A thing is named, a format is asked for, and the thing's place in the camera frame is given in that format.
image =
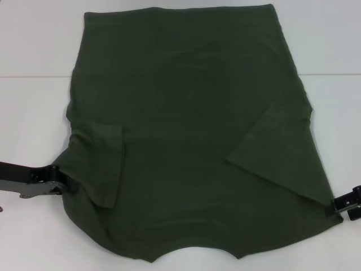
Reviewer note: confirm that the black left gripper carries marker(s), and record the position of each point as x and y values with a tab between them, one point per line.
15	172

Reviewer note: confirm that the dark green shirt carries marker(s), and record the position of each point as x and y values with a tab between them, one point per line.
180	113

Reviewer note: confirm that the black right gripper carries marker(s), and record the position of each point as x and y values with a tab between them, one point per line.
351	201

